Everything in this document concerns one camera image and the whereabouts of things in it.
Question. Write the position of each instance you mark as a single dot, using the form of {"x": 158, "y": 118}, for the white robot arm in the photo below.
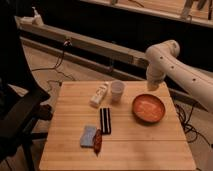
{"x": 163, "y": 62}

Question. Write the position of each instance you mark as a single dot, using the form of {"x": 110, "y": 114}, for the white plastic cup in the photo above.
{"x": 117, "y": 89}

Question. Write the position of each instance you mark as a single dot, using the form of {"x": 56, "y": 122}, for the white lying bottle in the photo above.
{"x": 99, "y": 95}

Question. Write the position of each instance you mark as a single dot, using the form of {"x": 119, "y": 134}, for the black white striped block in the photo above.
{"x": 105, "y": 121}

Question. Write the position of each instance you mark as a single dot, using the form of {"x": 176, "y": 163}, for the wooden square table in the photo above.
{"x": 131, "y": 146}

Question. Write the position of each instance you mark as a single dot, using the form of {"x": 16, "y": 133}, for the orange round bowl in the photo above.
{"x": 148, "y": 108}

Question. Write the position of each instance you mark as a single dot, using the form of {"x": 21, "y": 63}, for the brown red oblong object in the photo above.
{"x": 97, "y": 142}

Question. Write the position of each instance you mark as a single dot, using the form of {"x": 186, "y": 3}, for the blue grey sponge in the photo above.
{"x": 86, "y": 139}

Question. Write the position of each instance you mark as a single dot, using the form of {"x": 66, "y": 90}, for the black office chair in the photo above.
{"x": 20, "y": 95}

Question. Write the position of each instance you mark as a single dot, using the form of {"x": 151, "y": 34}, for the white pump dispenser bottle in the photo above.
{"x": 37, "y": 18}

